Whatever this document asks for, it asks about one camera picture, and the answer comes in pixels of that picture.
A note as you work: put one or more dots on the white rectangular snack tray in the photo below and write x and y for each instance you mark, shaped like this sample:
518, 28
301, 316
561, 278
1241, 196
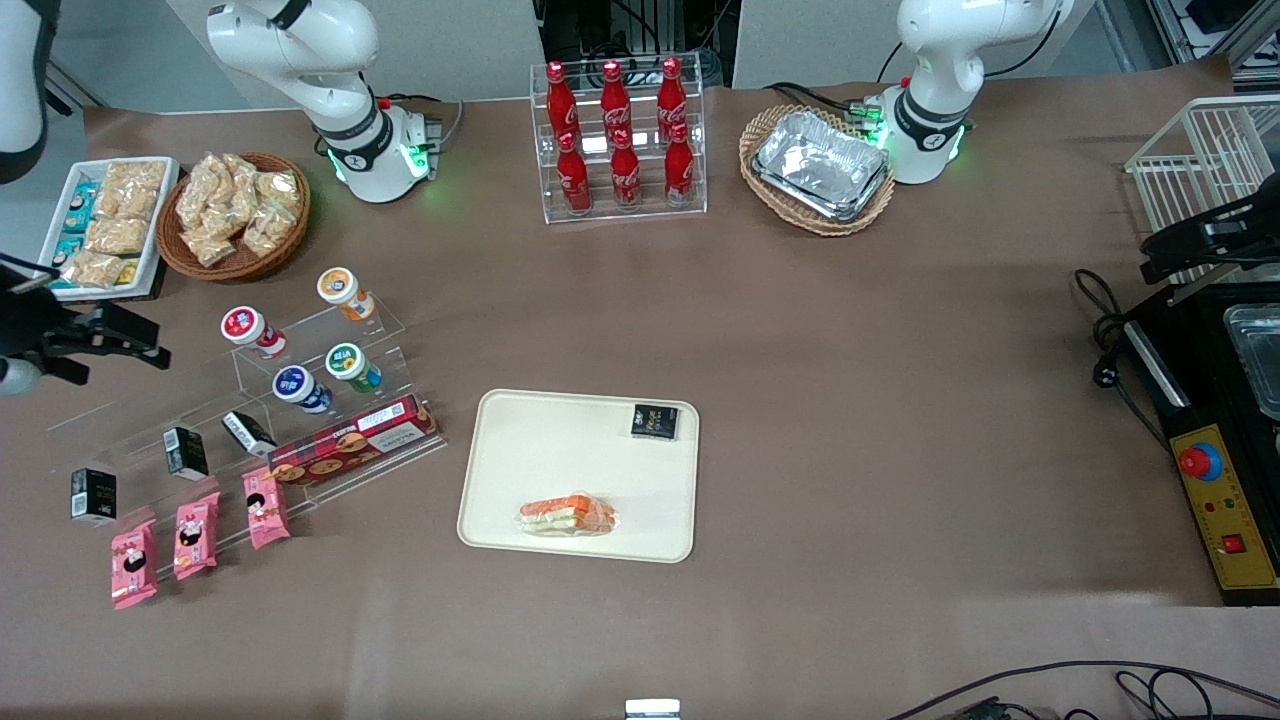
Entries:
168, 200

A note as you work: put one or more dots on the green lid yogurt cup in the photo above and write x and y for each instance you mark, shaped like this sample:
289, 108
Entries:
346, 360

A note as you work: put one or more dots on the clear acrylic stepped stand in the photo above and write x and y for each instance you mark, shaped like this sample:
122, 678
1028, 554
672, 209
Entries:
400, 455

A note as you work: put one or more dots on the round brown wicker basket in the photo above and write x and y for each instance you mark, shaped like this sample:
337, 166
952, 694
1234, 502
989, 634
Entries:
235, 270

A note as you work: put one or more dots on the small yellow snack packet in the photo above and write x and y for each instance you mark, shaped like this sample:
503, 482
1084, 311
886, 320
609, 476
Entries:
128, 272

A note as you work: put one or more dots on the long red cookie box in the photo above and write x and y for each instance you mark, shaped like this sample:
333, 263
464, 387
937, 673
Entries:
350, 445

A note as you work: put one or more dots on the triangle sandwich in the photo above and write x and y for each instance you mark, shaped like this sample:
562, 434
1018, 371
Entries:
565, 515

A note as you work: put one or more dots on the orange lid yogurt cup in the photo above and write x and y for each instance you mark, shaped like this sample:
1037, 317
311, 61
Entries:
340, 287

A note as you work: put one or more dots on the clear acrylic bottle rack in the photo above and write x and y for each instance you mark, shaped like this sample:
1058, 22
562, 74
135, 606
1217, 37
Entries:
620, 215

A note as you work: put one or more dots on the cream plastic serving tray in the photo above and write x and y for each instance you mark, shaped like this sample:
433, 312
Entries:
560, 450

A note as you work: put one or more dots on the red lid yogurt cup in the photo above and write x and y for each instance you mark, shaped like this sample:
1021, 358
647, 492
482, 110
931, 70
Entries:
243, 325

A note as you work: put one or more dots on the light oval wicker basket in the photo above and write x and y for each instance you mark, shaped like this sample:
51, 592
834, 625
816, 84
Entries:
820, 228

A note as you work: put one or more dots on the red Coca-Cola bottle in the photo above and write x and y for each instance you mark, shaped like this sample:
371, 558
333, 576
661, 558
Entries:
613, 98
560, 100
626, 175
573, 178
671, 92
679, 170

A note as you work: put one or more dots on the clear cracker packet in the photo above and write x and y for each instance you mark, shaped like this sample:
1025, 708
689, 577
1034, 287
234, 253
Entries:
95, 268
115, 236
135, 176
128, 203

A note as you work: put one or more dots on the black machine with yellow panel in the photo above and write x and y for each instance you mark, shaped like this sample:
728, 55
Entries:
1230, 500

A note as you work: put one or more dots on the small white bracket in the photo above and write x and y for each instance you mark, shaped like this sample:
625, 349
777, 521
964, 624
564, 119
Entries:
652, 709

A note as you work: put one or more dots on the aluminium frame rack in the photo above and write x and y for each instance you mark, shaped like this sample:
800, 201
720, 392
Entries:
1210, 30

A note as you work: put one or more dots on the pink snack packet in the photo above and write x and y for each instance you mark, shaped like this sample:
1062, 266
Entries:
266, 508
196, 535
133, 565

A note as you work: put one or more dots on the aluminium foil tray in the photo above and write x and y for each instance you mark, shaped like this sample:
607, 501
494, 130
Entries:
850, 212
820, 160

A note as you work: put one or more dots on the black equipment rack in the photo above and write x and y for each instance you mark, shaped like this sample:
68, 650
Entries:
600, 30

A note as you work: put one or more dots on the small blue snack packet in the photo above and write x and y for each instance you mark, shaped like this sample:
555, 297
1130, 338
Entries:
68, 248
77, 217
83, 192

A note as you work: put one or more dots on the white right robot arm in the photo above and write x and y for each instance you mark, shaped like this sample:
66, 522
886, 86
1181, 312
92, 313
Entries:
340, 100

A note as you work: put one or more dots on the steel food pan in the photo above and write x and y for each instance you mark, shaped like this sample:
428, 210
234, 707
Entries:
1260, 360

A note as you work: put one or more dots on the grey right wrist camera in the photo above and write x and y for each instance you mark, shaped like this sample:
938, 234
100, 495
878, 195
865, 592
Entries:
15, 378

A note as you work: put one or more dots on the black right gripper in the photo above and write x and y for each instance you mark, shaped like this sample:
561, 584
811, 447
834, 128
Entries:
28, 322

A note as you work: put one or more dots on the clear bag of fried snacks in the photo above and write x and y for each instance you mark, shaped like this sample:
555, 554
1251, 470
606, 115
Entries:
240, 172
208, 245
200, 190
265, 232
280, 188

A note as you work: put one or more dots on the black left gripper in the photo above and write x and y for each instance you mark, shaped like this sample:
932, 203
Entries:
1243, 228

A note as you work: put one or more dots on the small black box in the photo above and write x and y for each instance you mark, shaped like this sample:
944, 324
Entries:
186, 452
248, 432
655, 421
93, 495

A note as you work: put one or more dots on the blue lid yogurt cup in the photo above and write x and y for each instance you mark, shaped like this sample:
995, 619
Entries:
293, 383

